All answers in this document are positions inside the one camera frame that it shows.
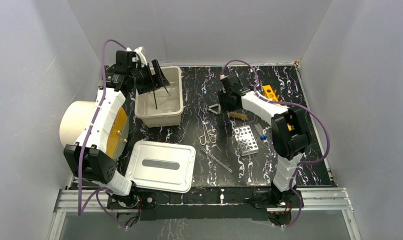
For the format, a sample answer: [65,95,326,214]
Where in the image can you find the purple cable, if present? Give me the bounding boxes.
[220,59,332,228]
[76,39,130,229]

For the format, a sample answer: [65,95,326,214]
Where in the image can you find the white cylindrical centrifuge drum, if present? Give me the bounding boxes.
[59,101,129,161]

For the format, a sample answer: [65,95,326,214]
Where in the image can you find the white clay triangle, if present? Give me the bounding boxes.
[207,103,221,115]

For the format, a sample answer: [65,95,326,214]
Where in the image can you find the beige plastic bin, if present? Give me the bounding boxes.
[134,66,184,128]

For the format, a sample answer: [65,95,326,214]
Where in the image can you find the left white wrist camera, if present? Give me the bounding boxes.
[134,46,148,67]

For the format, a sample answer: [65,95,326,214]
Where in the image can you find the black wire tripod stand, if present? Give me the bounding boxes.
[153,86,171,110]

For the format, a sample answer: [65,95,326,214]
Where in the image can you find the metal perforated tube rack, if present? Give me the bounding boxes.
[233,125,259,157]

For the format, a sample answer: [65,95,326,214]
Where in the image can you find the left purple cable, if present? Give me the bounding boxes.
[76,39,130,229]

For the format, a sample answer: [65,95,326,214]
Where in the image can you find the yellow test tube rack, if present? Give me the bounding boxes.
[261,85,288,116]

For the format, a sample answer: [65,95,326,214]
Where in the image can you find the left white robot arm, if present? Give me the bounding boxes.
[59,46,170,208]

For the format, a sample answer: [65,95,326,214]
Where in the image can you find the blue capped vial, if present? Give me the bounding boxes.
[254,123,268,141]

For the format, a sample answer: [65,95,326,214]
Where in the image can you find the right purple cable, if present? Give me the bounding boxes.
[220,59,332,228]

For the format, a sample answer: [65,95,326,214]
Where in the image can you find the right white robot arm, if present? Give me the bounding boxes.
[217,75,312,207]

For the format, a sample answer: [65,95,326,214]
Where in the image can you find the metal crucible tongs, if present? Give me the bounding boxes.
[197,103,217,146]

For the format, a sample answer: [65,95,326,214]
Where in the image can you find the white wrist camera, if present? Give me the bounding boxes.
[219,74,229,81]
[134,46,148,67]

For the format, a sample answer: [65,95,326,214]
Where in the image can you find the white bin lid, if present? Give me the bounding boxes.
[125,140,196,194]

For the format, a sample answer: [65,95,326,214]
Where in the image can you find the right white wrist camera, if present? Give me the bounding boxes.
[219,74,229,81]

